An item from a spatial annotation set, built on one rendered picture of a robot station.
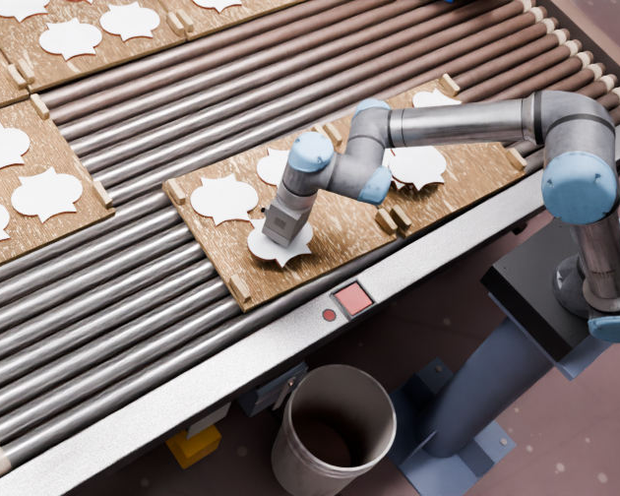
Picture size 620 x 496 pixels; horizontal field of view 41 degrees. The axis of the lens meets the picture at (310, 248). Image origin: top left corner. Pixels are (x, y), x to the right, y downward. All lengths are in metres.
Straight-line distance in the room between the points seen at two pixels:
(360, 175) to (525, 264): 0.59
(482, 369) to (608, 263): 0.75
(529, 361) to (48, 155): 1.23
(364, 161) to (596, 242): 0.44
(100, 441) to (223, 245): 0.48
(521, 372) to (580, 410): 0.88
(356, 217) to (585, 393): 1.44
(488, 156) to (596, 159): 0.74
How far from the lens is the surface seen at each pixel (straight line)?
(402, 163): 1.97
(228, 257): 1.78
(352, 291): 1.81
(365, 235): 1.88
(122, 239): 1.80
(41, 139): 1.92
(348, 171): 1.53
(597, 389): 3.14
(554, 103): 1.54
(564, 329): 1.95
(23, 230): 1.79
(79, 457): 1.60
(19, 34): 2.13
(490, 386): 2.30
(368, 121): 1.62
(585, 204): 1.46
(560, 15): 2.67
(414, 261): 1.91
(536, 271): 1.99
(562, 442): 2.98
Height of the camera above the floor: 2.43
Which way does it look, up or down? 55 degrees down
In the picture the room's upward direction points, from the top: 23 degrees clockwise
